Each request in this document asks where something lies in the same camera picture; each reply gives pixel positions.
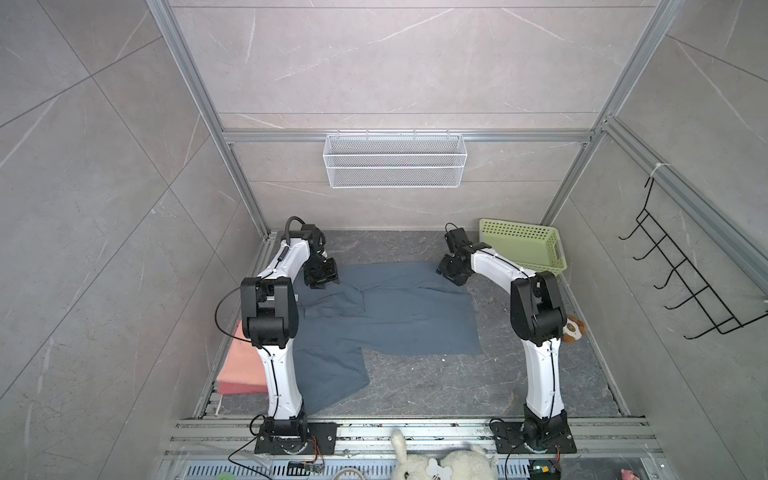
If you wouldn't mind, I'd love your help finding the blue-grey t-shirt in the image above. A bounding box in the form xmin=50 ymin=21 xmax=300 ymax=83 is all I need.
xmin=294 ymin=262 xmax=481 ymax=415

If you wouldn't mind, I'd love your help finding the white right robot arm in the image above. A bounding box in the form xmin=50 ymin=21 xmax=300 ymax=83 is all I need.
xmin=437 ymin=223 xmax=576 ymax=453

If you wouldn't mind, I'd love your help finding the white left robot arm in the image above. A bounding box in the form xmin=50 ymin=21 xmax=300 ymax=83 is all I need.
xmin=240 ymin=216 xmax=338 ymax=442

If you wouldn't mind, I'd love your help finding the light green plastic basket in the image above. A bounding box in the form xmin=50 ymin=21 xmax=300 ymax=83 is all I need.
xmin=479 ymin=219 xmax=568 ymax=276

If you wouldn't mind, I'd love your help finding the folded pink t-shirt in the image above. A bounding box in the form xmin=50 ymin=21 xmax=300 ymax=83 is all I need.
xmin=216 ymin=340 xmax=268 ymax=395

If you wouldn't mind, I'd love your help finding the small brown plush toy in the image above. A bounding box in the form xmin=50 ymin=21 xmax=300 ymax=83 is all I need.
xmin=563 ymin=315 xmax=587 ymax=343

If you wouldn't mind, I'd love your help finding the white plush toy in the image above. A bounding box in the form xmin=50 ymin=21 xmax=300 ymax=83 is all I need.
xmin=390 ymin=430 xmax=498 ymax=480

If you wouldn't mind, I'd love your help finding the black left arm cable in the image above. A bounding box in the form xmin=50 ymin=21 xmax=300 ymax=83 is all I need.
xmin=283 ymin=215 xmax=307 ymax=247

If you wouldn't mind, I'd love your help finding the white wire mesh basket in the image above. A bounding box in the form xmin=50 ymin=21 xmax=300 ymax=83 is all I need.
xmin=323 ymin=133 xmax=468 ymax=189

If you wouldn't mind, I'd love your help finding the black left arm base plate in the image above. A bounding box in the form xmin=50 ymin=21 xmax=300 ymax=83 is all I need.
xmin=254 ymin=420 xmax=338 ymax=456

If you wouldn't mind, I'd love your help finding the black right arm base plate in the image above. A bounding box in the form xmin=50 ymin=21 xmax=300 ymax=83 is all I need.
xmin=488 ymin=418 xmax=577 ymax=454

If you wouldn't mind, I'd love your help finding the aluminium frame post left corner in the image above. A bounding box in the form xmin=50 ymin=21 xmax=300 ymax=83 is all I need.
xmin=147 ymin=0 xmax=270 ymax=238

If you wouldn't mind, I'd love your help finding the aluminium frame post corner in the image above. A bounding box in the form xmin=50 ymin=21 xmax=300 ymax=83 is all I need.
xmin=540 ymin=0 xmax=685 ymax=226
xmin=147 ymin=0 xmax=270 ymax=238

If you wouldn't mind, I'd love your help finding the aluminium front rail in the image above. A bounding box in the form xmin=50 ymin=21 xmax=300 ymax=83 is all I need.
xmin=164 ymin=417 xmax=664 ymax=460

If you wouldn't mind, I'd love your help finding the black wire hook rack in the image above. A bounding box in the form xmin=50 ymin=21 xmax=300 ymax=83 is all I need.
xmin=618 ymin=178 xmax=767 ymax=341

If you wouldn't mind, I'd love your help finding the aluminium frame post right corner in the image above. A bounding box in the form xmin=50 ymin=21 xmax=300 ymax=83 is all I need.
xmin=540 ymin=0 xmax=685 ymax=226

